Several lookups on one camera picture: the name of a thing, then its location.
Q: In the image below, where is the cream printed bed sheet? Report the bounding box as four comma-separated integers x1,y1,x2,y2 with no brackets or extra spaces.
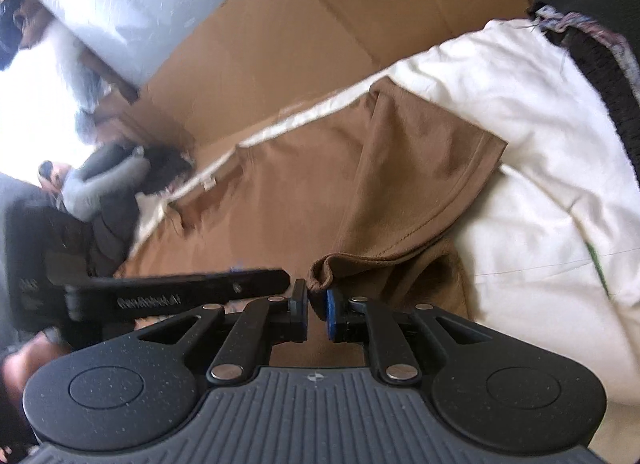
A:
127,16,640,464

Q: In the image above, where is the brown cardboard sheet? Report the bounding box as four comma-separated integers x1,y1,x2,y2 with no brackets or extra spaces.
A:
96,0,528,161

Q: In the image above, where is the brown printed t-shirt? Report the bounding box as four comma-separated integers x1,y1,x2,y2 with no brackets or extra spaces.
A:
118,78,506,368

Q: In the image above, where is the grey neck pillow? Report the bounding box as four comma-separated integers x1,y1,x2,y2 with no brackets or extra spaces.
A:
58,143,151,221

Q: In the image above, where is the black garment under pillow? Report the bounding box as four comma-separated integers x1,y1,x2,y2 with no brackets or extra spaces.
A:
66,142,192,276

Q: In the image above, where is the black patterned garment at right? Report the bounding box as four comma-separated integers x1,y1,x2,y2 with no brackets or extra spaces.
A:
528,0,639,169

